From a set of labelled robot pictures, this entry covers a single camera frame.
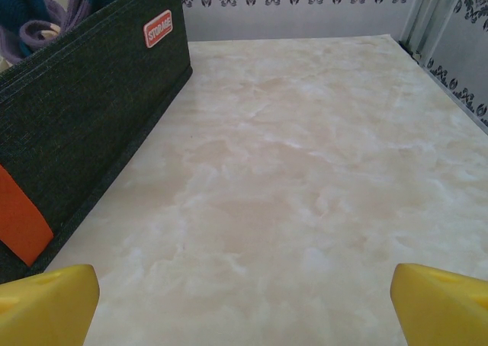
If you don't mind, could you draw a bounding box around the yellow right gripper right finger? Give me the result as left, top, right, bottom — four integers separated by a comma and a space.
392, 262, 488, 346

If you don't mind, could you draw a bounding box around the dark grey fabric storage box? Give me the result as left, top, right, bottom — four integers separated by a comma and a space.
0, 0, 194, 286

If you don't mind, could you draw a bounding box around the aluminium side rail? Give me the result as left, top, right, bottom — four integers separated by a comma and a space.
396, 35, 488, 133

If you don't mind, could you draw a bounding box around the aluminium frame post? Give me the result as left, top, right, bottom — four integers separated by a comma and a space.
398, 0, 468, 57

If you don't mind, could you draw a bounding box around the purple sock teal toe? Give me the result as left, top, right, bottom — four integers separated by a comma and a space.
0, 0, 120, 66

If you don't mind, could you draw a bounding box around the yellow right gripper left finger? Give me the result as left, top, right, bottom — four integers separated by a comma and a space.
0, 264, 101, 346

